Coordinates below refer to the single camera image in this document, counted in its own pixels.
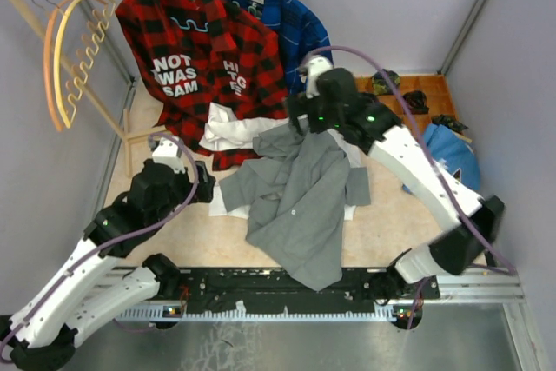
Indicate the rolled black orange tie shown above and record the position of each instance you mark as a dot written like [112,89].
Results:
[416,101]

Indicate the blue plaid shirt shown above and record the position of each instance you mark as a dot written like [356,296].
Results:
[299,32]

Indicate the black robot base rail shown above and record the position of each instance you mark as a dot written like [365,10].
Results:
[274,291]

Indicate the rolled green blue tie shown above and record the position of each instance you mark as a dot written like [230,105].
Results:
[379,84]

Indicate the grey button shirt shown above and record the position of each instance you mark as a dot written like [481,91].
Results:
[297,191]

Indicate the yellow hanger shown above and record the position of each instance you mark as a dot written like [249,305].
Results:
[71,80]

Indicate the white shirt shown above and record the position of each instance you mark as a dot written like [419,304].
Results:
[224,131]

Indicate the rolled dark tie by cloth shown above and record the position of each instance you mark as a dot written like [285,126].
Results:
[450,122]

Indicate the wooden compartment tray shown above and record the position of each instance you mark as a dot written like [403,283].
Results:
[439,99]

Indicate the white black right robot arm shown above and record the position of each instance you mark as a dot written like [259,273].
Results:
[468,222]

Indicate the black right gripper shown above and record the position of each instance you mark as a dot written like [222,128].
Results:
[299,106]

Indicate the light blue pikachu cloth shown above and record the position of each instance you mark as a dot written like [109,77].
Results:
[454,154]

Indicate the red black plaid shirt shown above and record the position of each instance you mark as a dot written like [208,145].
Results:
[237,65]

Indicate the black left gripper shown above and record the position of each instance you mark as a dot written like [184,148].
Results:
[204,186]

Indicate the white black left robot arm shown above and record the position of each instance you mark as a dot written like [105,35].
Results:
[45,334]

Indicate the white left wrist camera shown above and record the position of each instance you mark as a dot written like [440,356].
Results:
[167,151]

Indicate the orange hanger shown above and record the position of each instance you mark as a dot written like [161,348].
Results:
[47,65]

